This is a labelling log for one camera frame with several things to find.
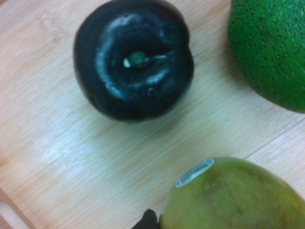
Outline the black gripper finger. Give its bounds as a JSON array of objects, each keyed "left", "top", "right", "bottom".
[{"left": 133, "top": 158, "right": 215, "bottom": 229}]

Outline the green apple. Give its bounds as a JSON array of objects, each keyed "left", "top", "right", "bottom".
[{"left": 158, "top": 156, "right": 305, "bottom": 229}]

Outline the light wooden tray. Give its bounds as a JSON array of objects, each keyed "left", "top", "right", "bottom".
[{"left": 0, "top": 0, "right": 305, "bottom": 229}]

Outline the black plum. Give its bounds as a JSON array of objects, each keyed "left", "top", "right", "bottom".
[{"left": 73, "top": 0, "right": 195, "bottom": 124}]

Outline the bumpy green lime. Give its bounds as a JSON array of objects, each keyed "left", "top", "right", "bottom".
[{"left": 228, "top": 0, "right": 305, "bottom": 115}]

